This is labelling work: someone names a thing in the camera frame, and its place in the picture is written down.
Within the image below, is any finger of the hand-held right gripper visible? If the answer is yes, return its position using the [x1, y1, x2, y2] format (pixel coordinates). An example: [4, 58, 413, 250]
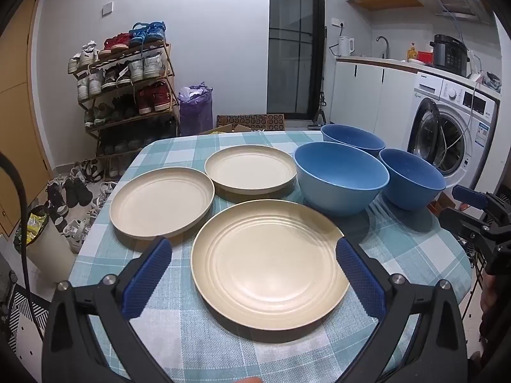
[438, 208, 500, 250]
[452, 184, 493, 212]

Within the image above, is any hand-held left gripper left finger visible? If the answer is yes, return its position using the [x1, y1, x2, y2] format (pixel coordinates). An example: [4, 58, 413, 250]
[42, 236, 173, 383]

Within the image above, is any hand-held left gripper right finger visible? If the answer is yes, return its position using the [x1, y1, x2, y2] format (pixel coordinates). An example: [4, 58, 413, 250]
[334, 238, 469, 383]

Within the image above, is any beige ribbed plate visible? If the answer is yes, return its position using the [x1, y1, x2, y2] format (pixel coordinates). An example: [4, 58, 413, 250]
[110, 167, 216, 241]
[204, 145, 298, 195]
[191, 199, 351, 331]

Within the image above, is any light blue bowl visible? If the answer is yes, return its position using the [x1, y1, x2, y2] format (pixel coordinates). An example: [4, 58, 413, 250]
[293, 141, 390, 217]

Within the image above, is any person's right forearm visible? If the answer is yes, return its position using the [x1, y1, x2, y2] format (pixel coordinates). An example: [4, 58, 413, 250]
[479, 276, 511, 368]

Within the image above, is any open cardboard box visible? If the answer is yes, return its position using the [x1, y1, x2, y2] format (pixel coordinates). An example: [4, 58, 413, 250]
[429, 191, 456, 216]

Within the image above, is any beige trash bin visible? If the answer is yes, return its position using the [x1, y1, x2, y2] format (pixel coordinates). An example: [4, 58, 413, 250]
[14, 203, 76, 284]

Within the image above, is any white washing machine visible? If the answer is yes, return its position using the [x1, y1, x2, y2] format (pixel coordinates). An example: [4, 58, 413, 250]
[407, 72, 500, 192]

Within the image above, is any scattered shoes pile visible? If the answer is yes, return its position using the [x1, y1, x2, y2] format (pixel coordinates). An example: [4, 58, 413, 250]
[44, 159, 120, 254]

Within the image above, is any teal checked tablecloth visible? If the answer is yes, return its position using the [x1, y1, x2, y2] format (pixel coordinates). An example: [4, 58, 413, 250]
[68, 130, 474, 383]

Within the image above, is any black and white rug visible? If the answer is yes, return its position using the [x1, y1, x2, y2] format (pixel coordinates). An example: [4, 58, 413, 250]
[8, 283, 54, 352]

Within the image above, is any black pressure cooker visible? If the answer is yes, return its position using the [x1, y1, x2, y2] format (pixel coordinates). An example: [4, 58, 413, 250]
[430, 34, 469, 77]

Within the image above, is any white base cabinet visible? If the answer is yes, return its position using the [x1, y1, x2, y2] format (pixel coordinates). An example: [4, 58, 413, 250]
[331, 58, 418, 152]

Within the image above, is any purple bag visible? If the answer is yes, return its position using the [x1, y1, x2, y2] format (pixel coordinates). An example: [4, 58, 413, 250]
[178, 83, 214, 136]

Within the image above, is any stick vacuum cleaner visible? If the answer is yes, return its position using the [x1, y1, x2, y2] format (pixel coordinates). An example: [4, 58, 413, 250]
[307, 26, 330, 130]

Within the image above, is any cardboard box with yellow packets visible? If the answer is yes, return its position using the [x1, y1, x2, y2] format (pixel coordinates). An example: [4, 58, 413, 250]
[197, 124, 266, 135]

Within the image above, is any wooden shoe rack with shoes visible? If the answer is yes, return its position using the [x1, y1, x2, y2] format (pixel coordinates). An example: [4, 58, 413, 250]
[67, 22, 178, 176]

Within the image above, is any patterned cardboard box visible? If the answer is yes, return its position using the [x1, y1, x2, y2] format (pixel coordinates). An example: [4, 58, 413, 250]
[217, 114, 285, 131]

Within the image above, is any range hood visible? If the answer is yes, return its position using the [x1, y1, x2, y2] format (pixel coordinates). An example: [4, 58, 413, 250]
[411, 0, 493, 22]

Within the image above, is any yellow wooden door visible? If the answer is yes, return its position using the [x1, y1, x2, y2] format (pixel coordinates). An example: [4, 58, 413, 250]
[0, 0, 52, 236]

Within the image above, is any black glass door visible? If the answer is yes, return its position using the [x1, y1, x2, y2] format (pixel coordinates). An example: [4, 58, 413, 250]
[268, 0, 326, 120]

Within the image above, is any black cable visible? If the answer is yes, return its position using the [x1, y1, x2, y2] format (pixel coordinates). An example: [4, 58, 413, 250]
[0, 152, 44, 336]

